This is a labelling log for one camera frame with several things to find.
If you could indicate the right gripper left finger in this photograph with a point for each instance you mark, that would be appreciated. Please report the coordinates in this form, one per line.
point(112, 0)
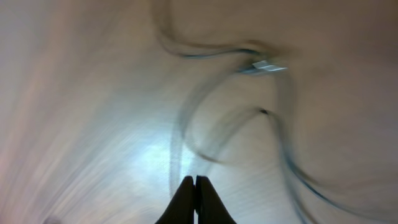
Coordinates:
point(182, 205)

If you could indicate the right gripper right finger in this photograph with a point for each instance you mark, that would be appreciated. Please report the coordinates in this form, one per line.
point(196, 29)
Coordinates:
point(208, 205)

